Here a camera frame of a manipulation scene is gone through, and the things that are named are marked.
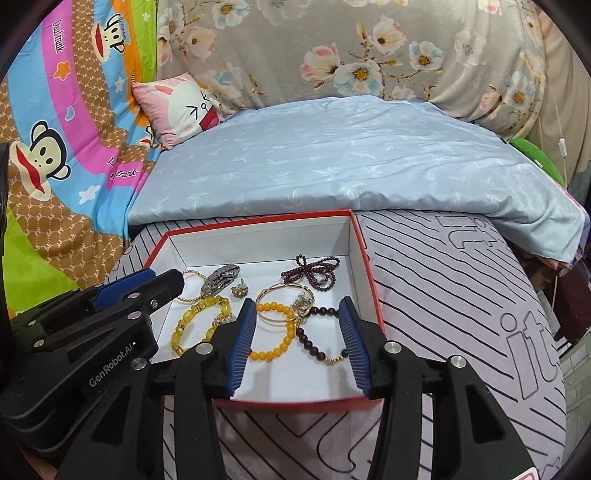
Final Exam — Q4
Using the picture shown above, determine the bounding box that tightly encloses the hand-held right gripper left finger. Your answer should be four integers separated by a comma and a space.
54, 298, 258, 480

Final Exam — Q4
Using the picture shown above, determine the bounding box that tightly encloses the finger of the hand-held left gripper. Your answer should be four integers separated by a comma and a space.
41, 269, 186, 403
8, 269, 157, 343

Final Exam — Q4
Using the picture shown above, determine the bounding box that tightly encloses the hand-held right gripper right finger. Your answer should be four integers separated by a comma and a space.
338, 296, 534, 480

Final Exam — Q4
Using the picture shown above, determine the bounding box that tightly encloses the dark brown bead bracelet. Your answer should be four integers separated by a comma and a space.
295, 305, 352, 368

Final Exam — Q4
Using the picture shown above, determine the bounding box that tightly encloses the yellow round bead bracelet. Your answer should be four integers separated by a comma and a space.
248, 301, 297, 363

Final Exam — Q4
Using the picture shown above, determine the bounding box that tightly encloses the yellow crystal bracelet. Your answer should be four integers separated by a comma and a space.
170, 296, 232, 356

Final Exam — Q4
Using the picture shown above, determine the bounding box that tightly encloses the rose gold bangle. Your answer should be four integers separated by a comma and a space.
255, 282, 317, 324

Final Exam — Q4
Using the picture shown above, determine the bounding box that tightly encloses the thin gold beaded bracelet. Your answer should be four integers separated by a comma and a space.
177, 270, 209, 306

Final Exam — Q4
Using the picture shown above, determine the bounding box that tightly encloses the red cardboard box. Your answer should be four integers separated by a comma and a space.
142, 209, 387, 412

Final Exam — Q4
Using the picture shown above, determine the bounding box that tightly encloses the cartoon monkey blanket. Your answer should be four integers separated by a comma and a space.
0, 0, 161, 298

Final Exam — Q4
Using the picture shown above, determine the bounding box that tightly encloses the pink rabbit pillow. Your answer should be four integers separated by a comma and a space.
131, 72, 225, 151

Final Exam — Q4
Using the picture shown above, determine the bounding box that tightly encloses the light blue pillow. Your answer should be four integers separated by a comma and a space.
126, 95, 584, 269

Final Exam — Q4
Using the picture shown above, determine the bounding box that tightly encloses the dark wooden furniture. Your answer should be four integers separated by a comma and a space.
516, 247, 591, 343

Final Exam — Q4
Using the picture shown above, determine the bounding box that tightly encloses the green plush cushion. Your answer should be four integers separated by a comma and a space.
508, 137, 567, 186

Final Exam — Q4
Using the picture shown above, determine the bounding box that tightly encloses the grey floral blanket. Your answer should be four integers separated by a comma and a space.
156, 0, 551, 141

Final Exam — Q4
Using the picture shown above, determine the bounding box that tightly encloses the beige curtain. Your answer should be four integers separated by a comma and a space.
531, 25, 591, 185

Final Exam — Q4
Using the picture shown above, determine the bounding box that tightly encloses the silver rhinestone bracelet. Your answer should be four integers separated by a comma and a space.
200, 263, 242, 301

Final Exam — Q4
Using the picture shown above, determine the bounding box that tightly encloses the garnet bead necklace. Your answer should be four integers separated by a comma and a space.
280, 253, 342, 293

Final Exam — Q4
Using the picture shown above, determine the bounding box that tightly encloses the white cable with switch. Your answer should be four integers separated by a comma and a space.
551, 90, 572, 188

